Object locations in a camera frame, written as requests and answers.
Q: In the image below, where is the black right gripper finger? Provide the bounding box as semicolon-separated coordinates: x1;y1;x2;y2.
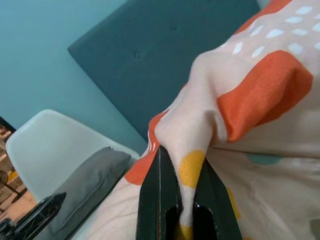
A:
192;156;243;240
135;145;183;240
0;191;67;240

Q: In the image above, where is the white plastic shell chair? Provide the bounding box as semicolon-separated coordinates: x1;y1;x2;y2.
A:
5;109;141;240

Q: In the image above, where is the grey seat cushion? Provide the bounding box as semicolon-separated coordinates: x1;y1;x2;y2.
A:
46;146;132;234

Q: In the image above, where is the dark teal upholstered headboard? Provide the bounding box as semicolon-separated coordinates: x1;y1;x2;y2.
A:
67;0;262;149

